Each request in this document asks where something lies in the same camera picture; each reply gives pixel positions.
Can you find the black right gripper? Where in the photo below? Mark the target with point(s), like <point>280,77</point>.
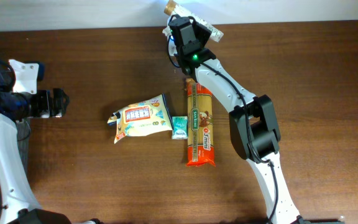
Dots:
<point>200,34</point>

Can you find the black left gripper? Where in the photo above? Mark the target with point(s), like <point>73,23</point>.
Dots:
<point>48,109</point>

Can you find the white tube with gold cap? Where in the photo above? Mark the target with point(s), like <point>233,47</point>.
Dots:
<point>173,8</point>

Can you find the yellow blue snack bag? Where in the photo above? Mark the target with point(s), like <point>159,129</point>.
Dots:
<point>142,118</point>

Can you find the orange spaghetti packet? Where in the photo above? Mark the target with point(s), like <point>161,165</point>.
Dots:
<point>200,124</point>

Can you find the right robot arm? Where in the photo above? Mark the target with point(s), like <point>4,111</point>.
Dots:
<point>253,123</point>

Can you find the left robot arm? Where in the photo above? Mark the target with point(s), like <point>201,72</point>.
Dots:
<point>20,99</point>

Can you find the grey plastic mesh basket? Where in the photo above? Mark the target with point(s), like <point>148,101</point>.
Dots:
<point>23,134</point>

